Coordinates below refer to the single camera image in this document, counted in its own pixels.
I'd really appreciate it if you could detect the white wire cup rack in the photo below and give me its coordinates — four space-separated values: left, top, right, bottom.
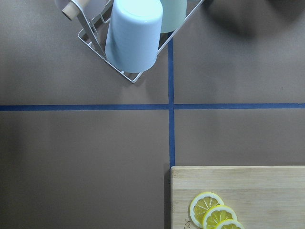
78 0 203 83

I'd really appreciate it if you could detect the wooden cutting board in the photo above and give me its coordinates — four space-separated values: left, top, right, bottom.
171 166 305 229

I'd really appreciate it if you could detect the lemon slice middle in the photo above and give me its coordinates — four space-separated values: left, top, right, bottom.
202 205 238 229

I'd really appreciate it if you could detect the mint green cup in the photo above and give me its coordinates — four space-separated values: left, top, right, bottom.
160 0 187 33

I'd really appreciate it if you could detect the light blue cup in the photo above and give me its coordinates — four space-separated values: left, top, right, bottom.
105 0 163 73

